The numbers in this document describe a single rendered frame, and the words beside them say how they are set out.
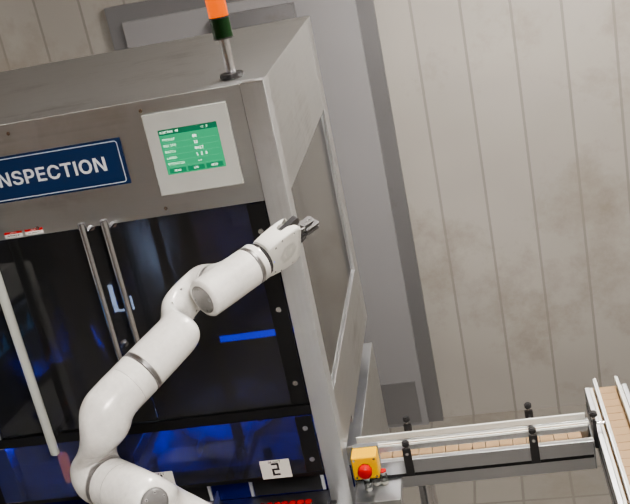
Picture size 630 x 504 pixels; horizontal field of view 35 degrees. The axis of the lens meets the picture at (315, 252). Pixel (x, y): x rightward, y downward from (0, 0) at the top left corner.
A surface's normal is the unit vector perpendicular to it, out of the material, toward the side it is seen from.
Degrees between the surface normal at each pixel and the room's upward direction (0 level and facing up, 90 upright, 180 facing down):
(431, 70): 90
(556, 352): 90
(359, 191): 90
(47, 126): 90
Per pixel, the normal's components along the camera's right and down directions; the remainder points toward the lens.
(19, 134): -0.11, 0.37
